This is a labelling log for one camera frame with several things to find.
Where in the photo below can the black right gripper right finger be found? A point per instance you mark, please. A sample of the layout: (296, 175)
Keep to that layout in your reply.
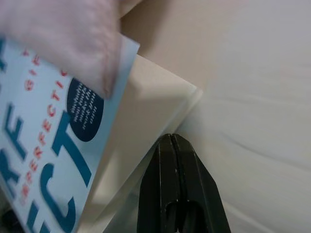
(201, 194)

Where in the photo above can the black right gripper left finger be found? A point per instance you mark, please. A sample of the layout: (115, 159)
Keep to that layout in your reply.
(155, 184)

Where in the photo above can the blue patterned booklet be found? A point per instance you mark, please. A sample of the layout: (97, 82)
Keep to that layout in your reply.
(48, 145)

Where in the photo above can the pink dotted pillow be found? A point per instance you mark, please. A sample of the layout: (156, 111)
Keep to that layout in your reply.
(60, 31)

